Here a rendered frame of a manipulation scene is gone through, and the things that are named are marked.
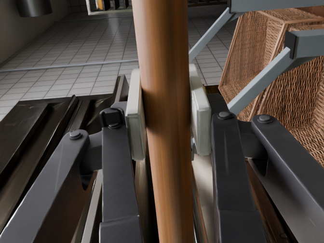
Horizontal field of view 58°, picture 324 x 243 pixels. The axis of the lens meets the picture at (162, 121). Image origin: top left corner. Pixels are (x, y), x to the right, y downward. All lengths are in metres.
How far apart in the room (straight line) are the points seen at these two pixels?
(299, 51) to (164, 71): 0.46
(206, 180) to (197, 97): 0.99
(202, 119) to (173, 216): 0.10
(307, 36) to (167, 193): 0.45
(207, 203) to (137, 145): 0.92
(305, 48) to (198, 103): 0.46
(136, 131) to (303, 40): 0.48
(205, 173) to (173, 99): 1.01
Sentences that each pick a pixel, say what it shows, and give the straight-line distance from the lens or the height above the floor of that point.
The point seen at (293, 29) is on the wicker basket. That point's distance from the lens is 1.13.
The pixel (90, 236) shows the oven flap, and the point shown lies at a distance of 0.80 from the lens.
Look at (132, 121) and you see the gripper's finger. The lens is 0.15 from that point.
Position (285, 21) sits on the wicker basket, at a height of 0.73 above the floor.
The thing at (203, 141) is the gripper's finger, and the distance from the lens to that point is 0.16.
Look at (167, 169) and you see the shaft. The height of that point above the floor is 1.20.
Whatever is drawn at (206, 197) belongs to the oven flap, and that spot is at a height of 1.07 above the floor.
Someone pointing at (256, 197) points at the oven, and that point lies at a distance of 1.07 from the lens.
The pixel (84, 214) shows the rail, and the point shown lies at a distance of 0.87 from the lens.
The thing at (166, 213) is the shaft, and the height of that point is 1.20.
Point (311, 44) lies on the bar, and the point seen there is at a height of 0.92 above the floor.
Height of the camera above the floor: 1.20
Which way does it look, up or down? level
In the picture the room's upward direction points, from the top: 95 degrees counter-clockwise
